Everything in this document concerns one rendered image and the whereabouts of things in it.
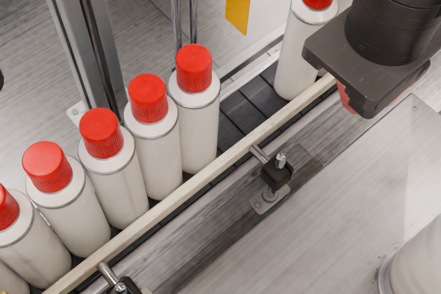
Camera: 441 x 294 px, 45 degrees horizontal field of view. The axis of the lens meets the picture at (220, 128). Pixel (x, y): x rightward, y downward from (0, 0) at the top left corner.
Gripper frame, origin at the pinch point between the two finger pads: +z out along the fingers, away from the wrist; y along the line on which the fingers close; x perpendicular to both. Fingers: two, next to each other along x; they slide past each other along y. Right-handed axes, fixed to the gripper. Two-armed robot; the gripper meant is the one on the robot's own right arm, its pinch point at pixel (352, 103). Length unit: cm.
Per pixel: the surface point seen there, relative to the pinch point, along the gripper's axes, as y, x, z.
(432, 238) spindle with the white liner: -1.0, -12.0, 6.2
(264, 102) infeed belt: 5.5, 13.1, 21.4
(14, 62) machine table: -15, 44, 26
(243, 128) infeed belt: 0.8, 12.1, 21.5
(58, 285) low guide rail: -27.5, 9.8, 18.3
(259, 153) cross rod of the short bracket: -1.4, 7.2, 18.5
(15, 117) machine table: -19.4, 35.7, 26.5
